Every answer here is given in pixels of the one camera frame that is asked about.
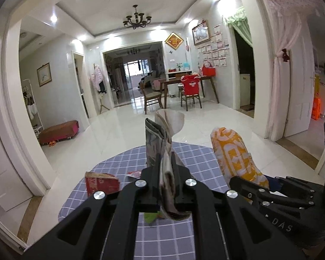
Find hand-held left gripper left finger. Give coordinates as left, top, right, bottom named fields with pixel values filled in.
left=24, top=166, right=161, bottom=260

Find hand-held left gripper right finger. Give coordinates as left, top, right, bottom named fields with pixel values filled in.
left=171, top=152, right=307, bottom=260

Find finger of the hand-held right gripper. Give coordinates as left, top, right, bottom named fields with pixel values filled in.
left=229, top=175, right=315, bottom=215
left=269, top=176, right=324, bottom=200

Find orange and white plastic bag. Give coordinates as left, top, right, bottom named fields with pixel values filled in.
left=211, top=127, right=270, bottom=195

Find grey printed wrapper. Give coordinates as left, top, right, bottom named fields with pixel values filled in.
left=145, top=118, right=167, bottom=168

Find grey snack packet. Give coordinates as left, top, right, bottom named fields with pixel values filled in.
left=154, top=110, right=191, bottom=220

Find green wrapper scrap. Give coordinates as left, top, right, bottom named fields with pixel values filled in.
left=144, top=212, right=160, bottom=226

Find grey checkered tablecloth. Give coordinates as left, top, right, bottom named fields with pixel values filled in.
left=57, top=142, right=325, bottom=260

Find red cardboard box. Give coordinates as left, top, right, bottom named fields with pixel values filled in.
left=85, top=171, right=120, bottom=198

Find orange plastic stool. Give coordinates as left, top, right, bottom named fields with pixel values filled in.
left=311, top=97, right=323, bottom=120

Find wooden chair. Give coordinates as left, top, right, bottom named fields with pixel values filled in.
left=139, top=83, right=163, bottom=115

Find wooden coat stand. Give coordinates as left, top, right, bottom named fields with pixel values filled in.
left=93, top=63, right=110, bottom=116

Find white panel door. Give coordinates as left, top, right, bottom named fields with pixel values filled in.
left=284, top=30, right=315, bottom=138

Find white cabinet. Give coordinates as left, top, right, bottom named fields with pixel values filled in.
left=239, top=73, right=251, bottom=106

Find pink curtain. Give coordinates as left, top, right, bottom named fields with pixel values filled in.
left=262, top=0, right=319, bottom=142

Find yellow plastic item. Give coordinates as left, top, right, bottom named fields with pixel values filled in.
left=314, top=74, right=322, bottom=98

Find chair with red cover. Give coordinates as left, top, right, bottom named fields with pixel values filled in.
left=180, top=73, right=203, bottom=111

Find red bench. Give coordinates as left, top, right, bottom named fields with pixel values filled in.
left=38, top=120, right=80, bottom=145

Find grey sofa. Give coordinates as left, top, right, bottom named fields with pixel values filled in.
left=140, top=71, right=161, bottom=90

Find wooden dining table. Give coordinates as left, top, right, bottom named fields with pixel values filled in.
left=158, top=74, right=220, bottom=109

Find wooden sideboard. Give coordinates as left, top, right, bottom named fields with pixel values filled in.
left=166, top=70, right=193, bottom=78

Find pink jacket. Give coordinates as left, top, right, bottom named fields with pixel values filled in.
left=89, top=64, right=104, bottom=92

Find red handbag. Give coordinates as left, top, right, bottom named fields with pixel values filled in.
left=202, top=61, right=216, bottom=76

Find white clothes rack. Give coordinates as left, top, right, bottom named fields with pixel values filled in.
left=22, top=79, right=44, bottom=139

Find small framed picture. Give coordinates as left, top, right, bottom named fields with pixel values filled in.
left=36, top=62, right=52, bottom=87

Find gold framed picture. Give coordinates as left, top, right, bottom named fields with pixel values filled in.
left=192, top=21, right=211, bottom=46

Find green curtain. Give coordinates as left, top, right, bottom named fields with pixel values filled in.
left=224, top=6, right=253, bottom=47

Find black chandelier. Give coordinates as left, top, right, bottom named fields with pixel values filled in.
left=122, top=5, right=154, bottom=30

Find wall of paper certificates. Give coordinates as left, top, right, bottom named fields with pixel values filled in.
left=197, top=24, right=230, bottom=67

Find red diamond wall decoration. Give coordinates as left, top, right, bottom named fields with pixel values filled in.
left=165, top=32, right=184, bottom=51

